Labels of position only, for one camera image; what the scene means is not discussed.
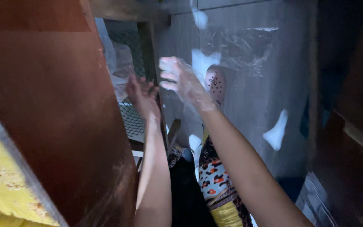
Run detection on yellow slab with grey edge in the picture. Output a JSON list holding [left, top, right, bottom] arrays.
[[0, 91, 69, 227]]

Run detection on person's left hand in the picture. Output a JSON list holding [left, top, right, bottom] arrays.
[[125, 75, 162, 122]]

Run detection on white paper scrap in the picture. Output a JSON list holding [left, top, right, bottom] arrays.
[[188, 134, 203, 158], [190, 0, 208, 30], [262, 109, 289, 152], [191, 48, 222, 79]]

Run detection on clear plastic sheet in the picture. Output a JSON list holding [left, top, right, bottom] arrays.
[[200, 27, 280, 79]]

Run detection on patterned orange yellow dress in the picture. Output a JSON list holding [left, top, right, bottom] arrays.
[[198, 125, 254, 227]]

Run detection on crumpled clear plastic bag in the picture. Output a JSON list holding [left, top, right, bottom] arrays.
[[95, 17, 146, 104]]

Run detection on large brown wooden panel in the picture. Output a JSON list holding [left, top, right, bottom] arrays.
[[0, 0, 138, 227]]

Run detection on pink perforated clog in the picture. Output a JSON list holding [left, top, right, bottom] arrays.
[[205, 65, 229, 107]]

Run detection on person's right hand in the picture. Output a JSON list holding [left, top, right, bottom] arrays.
[[158, 57, 218, 113]]

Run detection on dark wooden furniture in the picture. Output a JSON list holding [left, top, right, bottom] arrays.
[[295, 0, 363, 227]]

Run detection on black garment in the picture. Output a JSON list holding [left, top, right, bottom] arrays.
[[168, 148, 217, 227]]

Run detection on wooden frame with wire mesh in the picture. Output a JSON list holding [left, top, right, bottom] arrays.
[[88, 0, 182, 168]]

